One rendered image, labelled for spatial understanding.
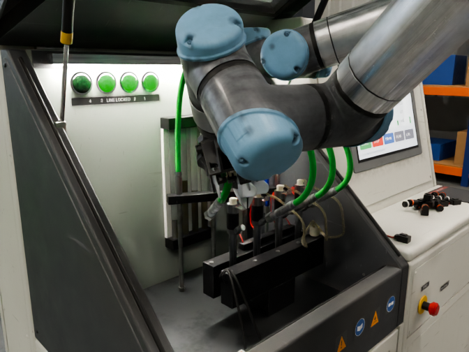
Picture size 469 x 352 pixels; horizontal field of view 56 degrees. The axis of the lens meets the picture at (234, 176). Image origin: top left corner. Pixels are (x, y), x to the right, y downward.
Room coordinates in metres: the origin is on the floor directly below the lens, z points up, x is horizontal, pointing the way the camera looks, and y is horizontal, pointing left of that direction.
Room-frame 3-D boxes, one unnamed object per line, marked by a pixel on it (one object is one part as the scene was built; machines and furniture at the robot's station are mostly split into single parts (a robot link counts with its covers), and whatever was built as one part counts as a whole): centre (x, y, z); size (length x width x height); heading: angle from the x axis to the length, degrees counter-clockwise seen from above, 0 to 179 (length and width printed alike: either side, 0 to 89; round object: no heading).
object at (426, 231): (1.31, -0.60, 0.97); 0.70 x 0.22 x 0.03; 134
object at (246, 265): (1.02, -0.08, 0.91); 0.34 x 0.10 x 0.15; 134
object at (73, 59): (1.12, 0.19, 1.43); 0.54 x 0.03 x 0.02; 134
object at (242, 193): (0.88, -0.03, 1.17); 0.06 x 0.03 x 0.09; 44
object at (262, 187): (0.90, -0.05, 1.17); 0.06 x 0.03 x 0.09; 44
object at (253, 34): (0.89, -0.04, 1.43); 0.09 x 0.08 x 0.11; 72
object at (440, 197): (1.34, -0.63, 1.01); 0.23 x 0.11 x 0.06; 134
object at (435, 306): (1.04, -0.52, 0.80); 0.05 x 0.04 x 0.05; 134
